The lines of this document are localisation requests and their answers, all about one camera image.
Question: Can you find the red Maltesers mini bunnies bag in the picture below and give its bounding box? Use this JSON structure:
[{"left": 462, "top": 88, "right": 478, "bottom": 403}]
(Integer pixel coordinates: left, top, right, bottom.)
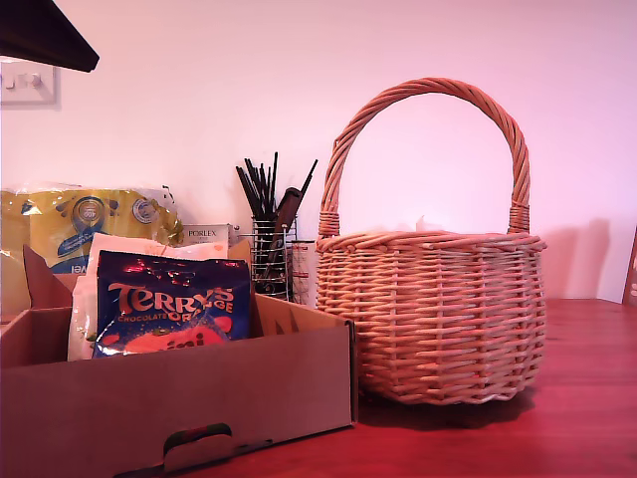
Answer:
[{"left": 85, "top": 231, "right": 233, "bottom": 280}]

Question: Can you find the blue Terry's chocolate orange bag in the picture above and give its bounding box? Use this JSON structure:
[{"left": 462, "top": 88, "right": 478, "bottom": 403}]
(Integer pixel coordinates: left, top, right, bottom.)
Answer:
[{"left": 92, "top": 248, "right": 252, "bottom": 360}]

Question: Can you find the white Porlex box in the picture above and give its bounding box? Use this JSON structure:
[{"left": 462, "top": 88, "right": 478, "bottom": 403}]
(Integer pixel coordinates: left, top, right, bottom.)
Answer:
[{"left": 181, "top": 223, "right": 236, "bottom": 248}]

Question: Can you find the brown cardboard box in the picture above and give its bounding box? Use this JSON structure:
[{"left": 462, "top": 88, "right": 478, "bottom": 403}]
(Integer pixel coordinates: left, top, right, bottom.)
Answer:
[{"left": 0, "top": 238, "right": 360, "bottom": 478}]

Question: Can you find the yellow paper towel pack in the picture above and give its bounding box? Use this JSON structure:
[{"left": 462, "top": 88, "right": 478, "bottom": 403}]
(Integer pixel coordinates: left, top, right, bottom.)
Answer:
[{"left": 0, "top": 181, "right": 185, "bottom": 315}]

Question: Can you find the white canister with red label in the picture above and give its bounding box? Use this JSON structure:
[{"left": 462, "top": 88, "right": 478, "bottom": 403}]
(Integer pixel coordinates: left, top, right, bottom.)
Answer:
[{"left": 290, "top": 238, "right": 319, "bottom": 309}]

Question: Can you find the wooden board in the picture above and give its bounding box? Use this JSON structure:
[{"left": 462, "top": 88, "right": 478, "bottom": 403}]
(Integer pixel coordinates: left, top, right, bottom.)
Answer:
[{"left": 621, "top": 233, "right": 637, "bottom": 308}]

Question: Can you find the white wall switch plate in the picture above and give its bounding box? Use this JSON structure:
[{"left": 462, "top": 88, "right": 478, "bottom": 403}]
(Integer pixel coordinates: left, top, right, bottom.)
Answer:
[{"left": 0, "top": 60, "right": 60, "bottom": 107}]

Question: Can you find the brown utensil handle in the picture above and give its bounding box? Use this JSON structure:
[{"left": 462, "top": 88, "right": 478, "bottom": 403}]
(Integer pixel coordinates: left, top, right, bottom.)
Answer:
[{"left": 271, "top": 186, "right": 304, "bottom": 235}]

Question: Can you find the chrome wire utensil holder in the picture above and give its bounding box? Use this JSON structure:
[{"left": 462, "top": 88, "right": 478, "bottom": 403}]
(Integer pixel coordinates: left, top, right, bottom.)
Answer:
[{"left": 233, "top": 214, "right": 300, "bottom": 303}]

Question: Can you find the woven wicker basket with handle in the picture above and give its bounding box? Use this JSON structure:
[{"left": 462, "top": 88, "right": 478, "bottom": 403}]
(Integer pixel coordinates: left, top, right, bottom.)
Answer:
[{"left": 314, "top": 77, "right": 548, "bottom": 406}]

